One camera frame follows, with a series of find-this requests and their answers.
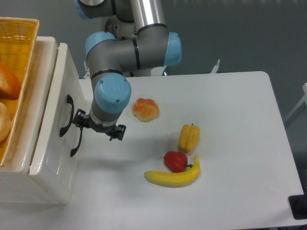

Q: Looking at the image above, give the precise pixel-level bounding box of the white drawer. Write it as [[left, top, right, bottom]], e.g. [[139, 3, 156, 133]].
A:
[[29, 43, 86, 204], [59, 126, 80, 204]]

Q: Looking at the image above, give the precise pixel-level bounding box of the orange croissant bread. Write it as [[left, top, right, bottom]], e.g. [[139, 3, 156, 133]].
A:
[[0, 62, 22, 99]]

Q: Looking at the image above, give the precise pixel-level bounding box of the red bell pepper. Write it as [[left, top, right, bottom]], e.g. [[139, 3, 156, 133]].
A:
[[164, 151, 193, 173]]

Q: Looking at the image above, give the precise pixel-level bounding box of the pale round bread roll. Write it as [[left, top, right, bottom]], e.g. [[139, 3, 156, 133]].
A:
[[0, 103, 12, 141]]

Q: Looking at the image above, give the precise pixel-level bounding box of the yellow bell pepper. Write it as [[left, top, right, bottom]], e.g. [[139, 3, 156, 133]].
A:
[[178, 124, 201, 152]]

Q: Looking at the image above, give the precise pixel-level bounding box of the black device at edge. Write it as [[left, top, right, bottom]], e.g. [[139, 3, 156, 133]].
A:
[[288, 195, 307, 220]]

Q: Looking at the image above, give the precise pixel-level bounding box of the orange flower bread bun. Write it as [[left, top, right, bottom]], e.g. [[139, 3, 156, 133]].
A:
[[131, 98, 160, 122]]

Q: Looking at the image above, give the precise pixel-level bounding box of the yellow wicker basket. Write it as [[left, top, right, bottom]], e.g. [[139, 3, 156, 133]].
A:
[[0, 17, 39, 166]]

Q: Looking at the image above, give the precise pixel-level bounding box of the white frame at right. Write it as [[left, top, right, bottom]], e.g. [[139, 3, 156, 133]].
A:
[[283, 83, 307, 127]]

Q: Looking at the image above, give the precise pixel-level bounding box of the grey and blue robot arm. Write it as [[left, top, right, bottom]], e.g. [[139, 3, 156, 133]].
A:
[[73, 0, 182, 140]]

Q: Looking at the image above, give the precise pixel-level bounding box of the white drawer cabinet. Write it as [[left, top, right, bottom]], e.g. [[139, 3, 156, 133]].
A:
[[0, 37, 60, 203]]

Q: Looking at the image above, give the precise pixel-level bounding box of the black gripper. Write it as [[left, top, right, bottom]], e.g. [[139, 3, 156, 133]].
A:
[[72, 109, 126, 141]]

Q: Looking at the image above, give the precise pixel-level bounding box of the yellow banana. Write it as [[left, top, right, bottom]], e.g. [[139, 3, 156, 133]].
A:
[[144, 155, 201, 187]]

